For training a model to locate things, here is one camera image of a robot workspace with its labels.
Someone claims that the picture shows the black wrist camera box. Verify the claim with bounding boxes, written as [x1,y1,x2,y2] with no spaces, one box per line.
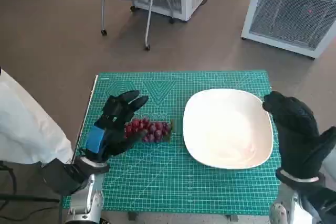
[300,182,336,224]
[41,157,89,196]

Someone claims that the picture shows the black floor cable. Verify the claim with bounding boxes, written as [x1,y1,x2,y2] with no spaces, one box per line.
[0,161,19,196]

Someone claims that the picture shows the white cabinet with mesh front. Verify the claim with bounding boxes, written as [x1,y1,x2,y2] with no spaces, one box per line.
[240,0,336,61]

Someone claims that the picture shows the person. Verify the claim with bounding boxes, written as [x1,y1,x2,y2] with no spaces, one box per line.
[0,66,74,165]

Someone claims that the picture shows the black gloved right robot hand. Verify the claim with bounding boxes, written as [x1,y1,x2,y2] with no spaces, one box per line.
[261,91,336,180]

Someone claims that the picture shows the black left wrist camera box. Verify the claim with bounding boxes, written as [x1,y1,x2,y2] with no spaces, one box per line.
[41,157,89,196]

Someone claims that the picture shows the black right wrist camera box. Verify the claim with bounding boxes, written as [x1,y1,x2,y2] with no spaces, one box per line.
[300,182,336,224]

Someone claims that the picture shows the red toy grape bunch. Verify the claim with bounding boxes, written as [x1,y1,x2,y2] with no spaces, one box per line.
[123,118,176,144]

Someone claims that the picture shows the green cutting mat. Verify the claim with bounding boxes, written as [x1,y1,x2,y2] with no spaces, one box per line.
[61,70,280,212]

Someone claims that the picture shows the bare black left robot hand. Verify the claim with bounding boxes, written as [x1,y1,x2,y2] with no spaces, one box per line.
[79,90,149,163]

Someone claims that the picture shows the white square plate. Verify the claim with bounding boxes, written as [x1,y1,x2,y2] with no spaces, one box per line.
[183,89,275,170]

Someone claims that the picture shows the black floor bar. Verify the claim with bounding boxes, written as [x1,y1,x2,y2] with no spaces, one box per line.
[0,193,61,204]

